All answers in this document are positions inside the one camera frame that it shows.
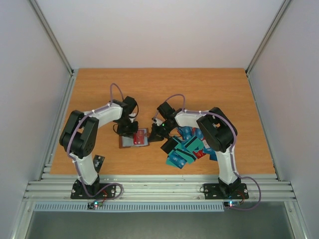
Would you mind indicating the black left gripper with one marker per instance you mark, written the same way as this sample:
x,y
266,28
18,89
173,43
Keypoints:
x,y
129,134

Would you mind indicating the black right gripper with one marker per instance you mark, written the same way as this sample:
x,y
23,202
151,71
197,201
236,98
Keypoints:
x,y
158,131

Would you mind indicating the brown leather card holder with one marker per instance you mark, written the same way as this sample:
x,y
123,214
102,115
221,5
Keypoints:
x,y
127,142

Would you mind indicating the red VIP card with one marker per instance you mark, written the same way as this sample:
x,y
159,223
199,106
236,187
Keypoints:
x,y
140,138

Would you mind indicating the blue VIP chip card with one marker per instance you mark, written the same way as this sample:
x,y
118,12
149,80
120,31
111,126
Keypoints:
x,y
176,160

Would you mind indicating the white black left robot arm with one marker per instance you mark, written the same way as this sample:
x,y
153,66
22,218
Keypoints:
x,y
79,137

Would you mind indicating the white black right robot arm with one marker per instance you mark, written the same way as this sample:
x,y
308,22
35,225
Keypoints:
x,y
217,133

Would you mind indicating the black magnetic stripe card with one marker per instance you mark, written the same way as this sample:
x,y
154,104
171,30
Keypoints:
x,y
169,145

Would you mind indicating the blue logo card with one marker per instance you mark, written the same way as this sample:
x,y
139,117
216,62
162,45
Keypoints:
x,y
186,132

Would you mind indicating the teal magnetic stripe card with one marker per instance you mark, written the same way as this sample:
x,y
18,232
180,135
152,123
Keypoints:
x,y
194,144

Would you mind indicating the black VIP card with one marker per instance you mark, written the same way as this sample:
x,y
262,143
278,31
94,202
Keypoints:
x,y
98,162

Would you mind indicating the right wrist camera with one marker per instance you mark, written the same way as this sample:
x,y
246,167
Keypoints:
x,y
157,121

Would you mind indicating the aluminium left corner post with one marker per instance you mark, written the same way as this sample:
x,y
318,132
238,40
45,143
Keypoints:
x,y
46,26

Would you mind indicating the aluminium corner post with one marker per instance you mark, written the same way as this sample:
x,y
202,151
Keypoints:
x,y
46,26
269,33

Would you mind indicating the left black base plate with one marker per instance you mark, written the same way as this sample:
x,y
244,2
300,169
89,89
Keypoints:
x,y
92,192

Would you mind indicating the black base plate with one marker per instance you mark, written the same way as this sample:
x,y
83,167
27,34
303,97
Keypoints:
x,y
212,191
92,192

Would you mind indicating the aluminium front rail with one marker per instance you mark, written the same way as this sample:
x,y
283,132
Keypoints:
x,y
155,188

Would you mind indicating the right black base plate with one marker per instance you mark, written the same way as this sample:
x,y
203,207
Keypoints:
x,y
212,191

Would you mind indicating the slotted grey cable duct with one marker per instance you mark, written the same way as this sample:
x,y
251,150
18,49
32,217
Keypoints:
x,y
129,207

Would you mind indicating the aluminium right corner post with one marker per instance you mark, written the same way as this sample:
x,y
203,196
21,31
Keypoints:
x,y
269,33

